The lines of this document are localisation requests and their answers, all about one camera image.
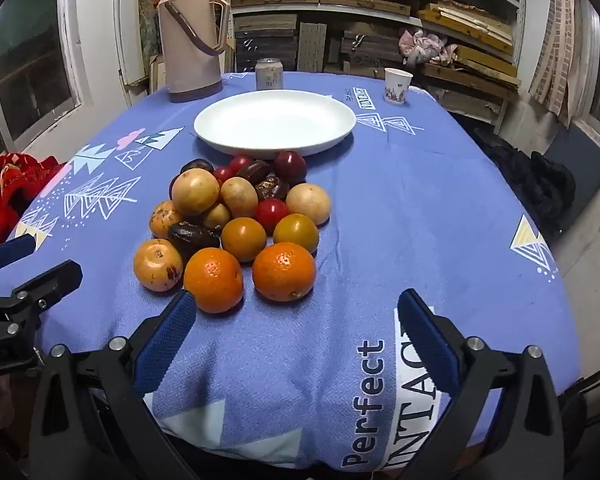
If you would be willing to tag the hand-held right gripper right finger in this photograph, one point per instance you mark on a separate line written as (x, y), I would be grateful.
(430, 345)

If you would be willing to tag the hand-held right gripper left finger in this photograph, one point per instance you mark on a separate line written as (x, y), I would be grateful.
(167, 340)

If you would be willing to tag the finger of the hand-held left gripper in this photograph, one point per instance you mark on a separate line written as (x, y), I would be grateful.
(50, 282)
(10, 254)

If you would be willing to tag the orange mandarin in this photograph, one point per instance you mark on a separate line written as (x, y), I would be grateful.
(213, 280)
(284, 271)

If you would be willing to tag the tan spotted round fruit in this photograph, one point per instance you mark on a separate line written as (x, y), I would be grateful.
(166, 218)
(157, 264)

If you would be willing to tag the yellow-orange citrus fruit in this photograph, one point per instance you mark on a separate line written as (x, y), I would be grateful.
(243, 239)
(296, 232)

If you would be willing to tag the small yellow passion fruit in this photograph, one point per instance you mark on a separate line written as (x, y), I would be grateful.
(217, 215)

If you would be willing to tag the red cherry tomato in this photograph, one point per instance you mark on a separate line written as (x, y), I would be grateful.
(272, 212)
(223, 174)
(241, 161)

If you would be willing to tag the dark red plum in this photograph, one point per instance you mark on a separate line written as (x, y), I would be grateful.
(290, 165)

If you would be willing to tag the white plate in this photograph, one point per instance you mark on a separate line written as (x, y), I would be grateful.
(275, 120)

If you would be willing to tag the red cloth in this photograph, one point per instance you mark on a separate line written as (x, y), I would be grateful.
(5, 185)

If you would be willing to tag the blue printed tablecloth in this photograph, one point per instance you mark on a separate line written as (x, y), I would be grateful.
(380, 210)

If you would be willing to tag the black garment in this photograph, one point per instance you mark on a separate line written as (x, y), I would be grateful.
(545, 185)

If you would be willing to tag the cardboard sheets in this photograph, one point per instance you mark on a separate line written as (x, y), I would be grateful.
(155, 72)

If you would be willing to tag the dark blue chair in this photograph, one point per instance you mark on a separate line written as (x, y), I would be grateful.
(587, 160)

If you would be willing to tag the white paper cup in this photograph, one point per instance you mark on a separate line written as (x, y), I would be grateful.
(397, 87)

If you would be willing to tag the beige thermos jug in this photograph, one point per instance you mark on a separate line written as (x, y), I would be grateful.
(190, 50)

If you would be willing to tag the green marbled board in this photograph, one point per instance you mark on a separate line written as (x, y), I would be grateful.
(149, 20)

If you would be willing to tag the silver drink can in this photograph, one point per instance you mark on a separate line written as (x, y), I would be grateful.
(269, 77)

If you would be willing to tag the pink crumpled cloth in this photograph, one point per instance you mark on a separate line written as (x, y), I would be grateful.
(425, 45)

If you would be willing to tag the brick pattern sheet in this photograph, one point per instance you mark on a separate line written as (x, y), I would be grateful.
(560, 50)

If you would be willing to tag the white metal shelf rack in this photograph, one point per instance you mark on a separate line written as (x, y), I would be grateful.
(330, 6)

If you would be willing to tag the window with white frame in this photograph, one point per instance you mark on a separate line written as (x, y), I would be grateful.
(30, 60)

